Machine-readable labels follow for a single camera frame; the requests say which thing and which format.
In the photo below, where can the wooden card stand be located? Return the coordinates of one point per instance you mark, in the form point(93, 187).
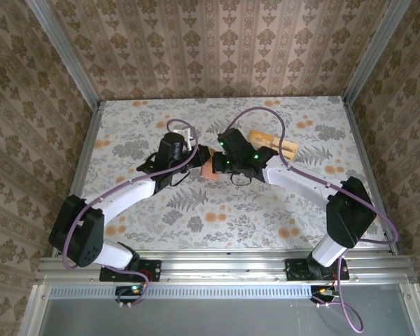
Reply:
point(287, 148)

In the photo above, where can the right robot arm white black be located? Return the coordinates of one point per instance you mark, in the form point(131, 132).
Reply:
point(294, 178)

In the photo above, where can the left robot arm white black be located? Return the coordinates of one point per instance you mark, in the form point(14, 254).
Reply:
point(126, 196)

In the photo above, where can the left control board green light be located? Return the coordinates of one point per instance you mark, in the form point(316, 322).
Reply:
point(133, 290)

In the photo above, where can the grey metal panel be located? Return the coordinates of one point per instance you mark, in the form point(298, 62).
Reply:
point(213, 318)

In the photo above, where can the aluminium table side rail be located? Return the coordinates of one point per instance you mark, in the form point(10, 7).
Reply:
point(87, 154)
point(367, 168)

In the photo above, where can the aluminium mounting rail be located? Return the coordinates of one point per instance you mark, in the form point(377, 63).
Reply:
point(224, 266)

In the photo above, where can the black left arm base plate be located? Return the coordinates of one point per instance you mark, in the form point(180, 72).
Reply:
point(154, 269)

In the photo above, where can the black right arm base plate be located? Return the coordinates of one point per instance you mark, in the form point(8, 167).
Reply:
point(294, 271)

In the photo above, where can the aluminium frame post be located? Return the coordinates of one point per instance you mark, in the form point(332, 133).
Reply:
point(374, 52)
point(66, 59)

